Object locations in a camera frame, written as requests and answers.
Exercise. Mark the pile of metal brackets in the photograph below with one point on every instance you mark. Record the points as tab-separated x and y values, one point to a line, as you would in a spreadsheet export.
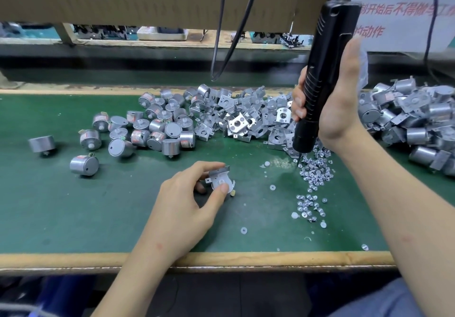
234	114

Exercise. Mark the pile of silver motors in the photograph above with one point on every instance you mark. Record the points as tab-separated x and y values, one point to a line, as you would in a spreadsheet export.
135	135

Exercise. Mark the black electric screwdriver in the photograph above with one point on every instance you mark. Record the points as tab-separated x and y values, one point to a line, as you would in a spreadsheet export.
327	43

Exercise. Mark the scatter of small silver screws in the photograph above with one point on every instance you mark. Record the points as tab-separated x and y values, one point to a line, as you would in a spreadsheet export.
313	171

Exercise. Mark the brown back panel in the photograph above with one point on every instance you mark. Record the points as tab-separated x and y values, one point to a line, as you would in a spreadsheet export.
142	0

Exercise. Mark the person's right hand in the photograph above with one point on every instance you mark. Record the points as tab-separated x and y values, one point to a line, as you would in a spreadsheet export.
338	110

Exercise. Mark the silver metal bracket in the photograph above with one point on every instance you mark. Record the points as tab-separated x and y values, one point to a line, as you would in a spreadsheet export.
217	174

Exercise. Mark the pile of assembled motors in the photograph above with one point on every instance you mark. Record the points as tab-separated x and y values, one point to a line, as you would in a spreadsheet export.
416	117

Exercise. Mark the green bench mat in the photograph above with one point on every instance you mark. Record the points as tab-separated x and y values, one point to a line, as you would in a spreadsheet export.
28	224

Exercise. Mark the person's left forearm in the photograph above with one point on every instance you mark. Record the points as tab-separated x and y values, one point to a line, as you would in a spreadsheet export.
135	288

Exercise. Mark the person's right forearm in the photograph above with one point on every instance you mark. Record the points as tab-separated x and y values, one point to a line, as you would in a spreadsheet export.
405	235

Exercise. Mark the small clear plastic bag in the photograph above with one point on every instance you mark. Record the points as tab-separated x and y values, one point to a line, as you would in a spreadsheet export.
363	68

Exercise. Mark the person's left hand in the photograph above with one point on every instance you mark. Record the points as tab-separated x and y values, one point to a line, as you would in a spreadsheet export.
178	217

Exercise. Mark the blue plastic bin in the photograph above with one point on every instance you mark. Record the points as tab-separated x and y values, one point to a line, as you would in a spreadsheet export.
64	295

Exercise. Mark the white paper sign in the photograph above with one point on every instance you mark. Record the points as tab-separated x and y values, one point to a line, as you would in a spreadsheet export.
416	7

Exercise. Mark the silver round motor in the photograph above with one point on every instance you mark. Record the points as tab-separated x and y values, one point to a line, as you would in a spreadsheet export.
226	185

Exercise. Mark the grey blue trousers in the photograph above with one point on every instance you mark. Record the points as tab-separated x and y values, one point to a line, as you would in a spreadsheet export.
380	300

